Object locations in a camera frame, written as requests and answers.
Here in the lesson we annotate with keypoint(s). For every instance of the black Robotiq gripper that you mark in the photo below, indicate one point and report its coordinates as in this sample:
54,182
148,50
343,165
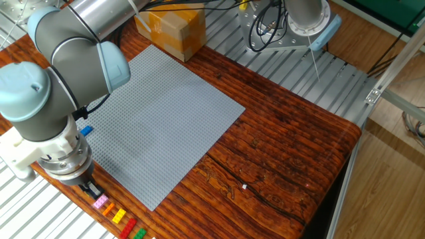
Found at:
78,177

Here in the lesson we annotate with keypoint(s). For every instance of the long blue Lego brick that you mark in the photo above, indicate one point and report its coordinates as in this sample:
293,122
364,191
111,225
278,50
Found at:
86,130

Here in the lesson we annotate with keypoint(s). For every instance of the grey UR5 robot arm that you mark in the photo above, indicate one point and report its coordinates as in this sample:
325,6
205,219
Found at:
66,66

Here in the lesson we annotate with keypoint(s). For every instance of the pink Lego brick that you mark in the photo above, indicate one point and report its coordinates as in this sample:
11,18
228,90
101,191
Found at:
100,201

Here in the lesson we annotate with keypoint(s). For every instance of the thin orange Lego brick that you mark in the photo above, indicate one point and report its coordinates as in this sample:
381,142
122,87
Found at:
108,209

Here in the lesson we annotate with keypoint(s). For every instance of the yellow Lego brick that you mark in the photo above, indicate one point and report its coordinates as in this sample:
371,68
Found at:
119,215

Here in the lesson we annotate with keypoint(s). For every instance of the long red Lego brick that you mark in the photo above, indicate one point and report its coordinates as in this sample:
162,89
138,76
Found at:
128,228

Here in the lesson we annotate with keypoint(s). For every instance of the green Lego brick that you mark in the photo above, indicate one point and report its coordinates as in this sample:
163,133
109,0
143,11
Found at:
140,233

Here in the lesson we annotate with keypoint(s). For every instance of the grey Lego baseplate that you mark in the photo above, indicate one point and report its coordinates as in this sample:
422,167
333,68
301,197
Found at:
159,126

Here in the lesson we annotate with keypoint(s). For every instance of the taped cardboard box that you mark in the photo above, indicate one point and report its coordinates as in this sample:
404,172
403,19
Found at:
176,33

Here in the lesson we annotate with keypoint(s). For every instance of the aluminium cross beam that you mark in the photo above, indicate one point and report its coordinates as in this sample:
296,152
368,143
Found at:
405,106

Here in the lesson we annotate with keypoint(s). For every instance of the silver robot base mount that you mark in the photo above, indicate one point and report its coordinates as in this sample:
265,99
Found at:
282,40

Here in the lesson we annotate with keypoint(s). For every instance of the silver metal bracket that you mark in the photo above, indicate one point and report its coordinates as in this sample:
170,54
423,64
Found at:
372,96

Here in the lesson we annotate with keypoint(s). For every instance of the aluminium frame post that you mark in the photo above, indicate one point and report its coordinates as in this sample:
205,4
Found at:
398,56

